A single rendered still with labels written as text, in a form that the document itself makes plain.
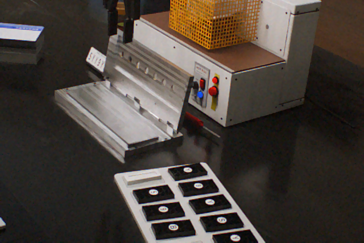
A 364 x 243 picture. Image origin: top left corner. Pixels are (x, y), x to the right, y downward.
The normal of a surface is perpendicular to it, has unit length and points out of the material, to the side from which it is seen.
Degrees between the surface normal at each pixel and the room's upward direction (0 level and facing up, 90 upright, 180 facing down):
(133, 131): 0
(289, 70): 90
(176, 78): 80
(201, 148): 0
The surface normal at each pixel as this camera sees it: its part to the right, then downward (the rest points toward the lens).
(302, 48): 0.59, 0.40
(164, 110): -0.78, 0.04
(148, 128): 0.08, -0.89
